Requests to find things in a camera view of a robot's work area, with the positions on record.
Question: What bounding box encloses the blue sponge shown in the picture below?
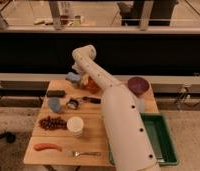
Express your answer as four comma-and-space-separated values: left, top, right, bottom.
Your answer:
66, 72, 81, 83

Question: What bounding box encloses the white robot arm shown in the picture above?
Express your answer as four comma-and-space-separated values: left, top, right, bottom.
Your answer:
72, 45, 161, 171

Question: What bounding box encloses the white paper cup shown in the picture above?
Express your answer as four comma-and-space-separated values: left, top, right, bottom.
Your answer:
67, 117, 84, 137

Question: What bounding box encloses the purple plate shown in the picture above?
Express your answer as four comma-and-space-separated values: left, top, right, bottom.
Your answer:
127, 77, 150, 95

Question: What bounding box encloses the wooden table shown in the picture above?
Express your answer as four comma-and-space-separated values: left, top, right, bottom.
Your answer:
23, 79, 160, 168

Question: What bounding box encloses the bunch of dark grapes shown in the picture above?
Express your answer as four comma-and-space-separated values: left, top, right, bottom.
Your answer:
39, 116, 67, 130

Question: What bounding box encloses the green plastic tray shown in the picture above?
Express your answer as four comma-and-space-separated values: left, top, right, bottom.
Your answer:
106, 113, 178, 171

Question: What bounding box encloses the silver metal fork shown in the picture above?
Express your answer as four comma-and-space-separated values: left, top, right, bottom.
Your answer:
72, 151, 101, 157

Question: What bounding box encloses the orange sausage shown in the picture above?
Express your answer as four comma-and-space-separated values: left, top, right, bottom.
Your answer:
33, 143, 62, 152

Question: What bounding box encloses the black handled measuring scoop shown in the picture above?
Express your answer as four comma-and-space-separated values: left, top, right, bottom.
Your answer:
66, 96, 101, 110

